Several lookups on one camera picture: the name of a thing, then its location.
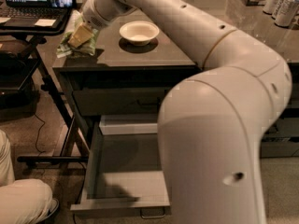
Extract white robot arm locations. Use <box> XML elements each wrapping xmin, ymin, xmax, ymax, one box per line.
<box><xmin>82</xmin><ymin>0</ymin><xmax>292</xmax><ymax>224</ymax></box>

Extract open grey middle drawer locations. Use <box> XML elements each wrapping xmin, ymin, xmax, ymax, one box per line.
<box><xmin>71</xmin><ymin>114</ymin><xmax>170</xmax><ymax>219</ymax></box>

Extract white paper bowl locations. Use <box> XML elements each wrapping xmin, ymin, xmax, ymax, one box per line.
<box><xmin>120</xmin><ymin>21</ymin><xmax>160</xmax><ymax>46</ymax></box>

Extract black floor cable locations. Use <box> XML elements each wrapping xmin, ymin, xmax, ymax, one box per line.
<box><xmin>32</xmin><ymin>112</ymin><xmax>48</xmax><ymax>156</ymax></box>

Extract black laptop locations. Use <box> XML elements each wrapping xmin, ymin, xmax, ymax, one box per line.
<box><xmin>0</xmin><ymin>0</ymin><xmax>71</xmax><ymax>31</ymax></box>

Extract grey middle right drawer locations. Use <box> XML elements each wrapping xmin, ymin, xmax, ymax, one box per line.
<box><xmin>264</xmin><ymin>118</ymin><xmax>299</xmax><ymax>139</ymax></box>

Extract black laptop stand table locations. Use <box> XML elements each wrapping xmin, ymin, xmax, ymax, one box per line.
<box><xmin>0</xmin><ymin>13</ymin><xmax>88</xmax><ymax>166</ymax></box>

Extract person leg beige trousers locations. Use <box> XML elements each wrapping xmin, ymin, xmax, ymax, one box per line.
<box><xmin>0</xmin><ymin>131</ymin><xmax>59</xmax><ymax>224</ymax></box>

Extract white can middle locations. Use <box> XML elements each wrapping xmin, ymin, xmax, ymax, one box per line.
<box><xmin>271</xmin><ymin>0</ymin><xmax>298</xmax><ymax>21</ymax></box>

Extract grey bottom right drawer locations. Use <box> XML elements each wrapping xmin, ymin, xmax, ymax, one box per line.
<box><xmin>260</xmin><ymin>142</ymin><xmax>299</xmax><ymax>159</ymax></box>

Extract yellow sticky note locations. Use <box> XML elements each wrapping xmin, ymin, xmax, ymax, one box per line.
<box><xmin>35</xmin><ymin>19</ymin><xmax>55</xmax><ymax>27</ymax></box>

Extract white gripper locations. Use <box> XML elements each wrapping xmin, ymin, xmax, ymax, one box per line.
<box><xmin>68</xmin><ymin>0</ymin><xmax>109</xmax><ymax>48</ymax></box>

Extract green jalapeno chip bag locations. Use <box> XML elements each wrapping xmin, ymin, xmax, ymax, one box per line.
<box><xmin>56</xmin><ymin>10</ymin><xmax>99</xmax><ymax>58</ymax></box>

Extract white can right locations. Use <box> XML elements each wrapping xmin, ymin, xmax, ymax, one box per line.
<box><xmin>275</xmin><ymin>0</ymin><xmax>299</xmax><ymax>27</ymax></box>

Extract grey top left drawer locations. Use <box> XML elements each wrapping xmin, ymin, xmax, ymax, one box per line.
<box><xmin>73</xmin><ymin>87</ymin><xmax>169</xmax><ymax>117</ymax></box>

